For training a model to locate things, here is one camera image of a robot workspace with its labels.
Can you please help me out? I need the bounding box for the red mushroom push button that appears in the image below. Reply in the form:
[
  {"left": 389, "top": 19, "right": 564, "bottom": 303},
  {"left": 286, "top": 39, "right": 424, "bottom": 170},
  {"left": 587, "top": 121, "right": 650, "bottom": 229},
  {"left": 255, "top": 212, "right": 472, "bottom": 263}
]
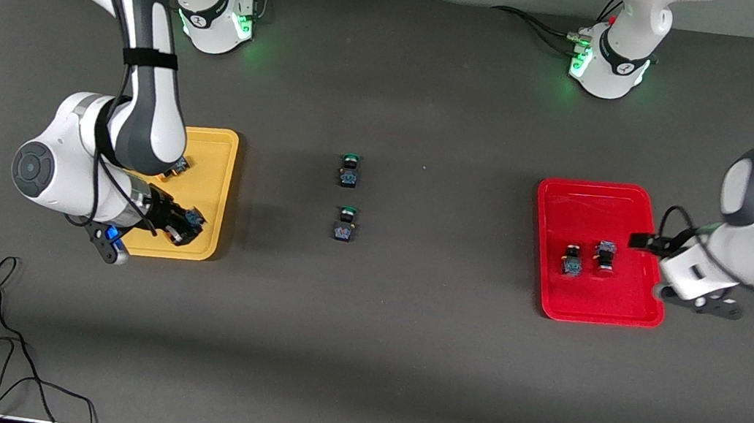
[
  {"left": 592, "top": 238, "right": 620, "bottom": 277},
  {"left": 560, "top": 243, "right": 585, "bottom": 278}
]

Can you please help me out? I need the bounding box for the red plastic tray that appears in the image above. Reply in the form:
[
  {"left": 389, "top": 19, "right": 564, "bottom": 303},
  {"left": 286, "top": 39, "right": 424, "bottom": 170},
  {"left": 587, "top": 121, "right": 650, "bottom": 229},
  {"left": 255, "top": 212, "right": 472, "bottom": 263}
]
[{"left": 520, "top": 172, "right": 683, "bottom": 335}]

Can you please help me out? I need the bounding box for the yellow plastic tray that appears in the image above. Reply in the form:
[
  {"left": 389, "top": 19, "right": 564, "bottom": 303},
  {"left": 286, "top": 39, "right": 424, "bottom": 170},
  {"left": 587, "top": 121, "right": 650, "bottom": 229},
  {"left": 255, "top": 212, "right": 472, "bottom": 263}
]
[{"left": 117, "top": 116, "right": 242, "bottom": 269}]

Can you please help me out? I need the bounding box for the green push button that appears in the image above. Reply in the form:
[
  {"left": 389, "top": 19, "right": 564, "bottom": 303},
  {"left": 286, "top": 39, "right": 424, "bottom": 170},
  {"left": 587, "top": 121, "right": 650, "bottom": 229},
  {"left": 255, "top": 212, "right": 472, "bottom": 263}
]
[
  {"left": 332, "top": 205, "right": 358, "bottom": 243},
  {"left": 338, "top": 152, "right": 364, "bottom": 190}
]

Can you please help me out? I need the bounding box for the black right arm strap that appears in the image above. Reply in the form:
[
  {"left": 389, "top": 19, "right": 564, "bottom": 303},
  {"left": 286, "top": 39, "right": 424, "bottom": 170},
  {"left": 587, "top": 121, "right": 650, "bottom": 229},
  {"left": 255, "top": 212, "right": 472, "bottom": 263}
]
[{"left": 121, "top": 47, "right": 180, "bottom": 72}]

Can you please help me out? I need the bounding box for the black left arm base cable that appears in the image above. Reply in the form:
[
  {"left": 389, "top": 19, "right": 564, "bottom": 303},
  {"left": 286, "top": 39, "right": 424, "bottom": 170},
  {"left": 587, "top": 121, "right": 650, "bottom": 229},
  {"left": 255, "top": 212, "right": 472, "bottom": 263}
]
[{"left": 487, "top": 4, "right": 593, "bottom": 57}]

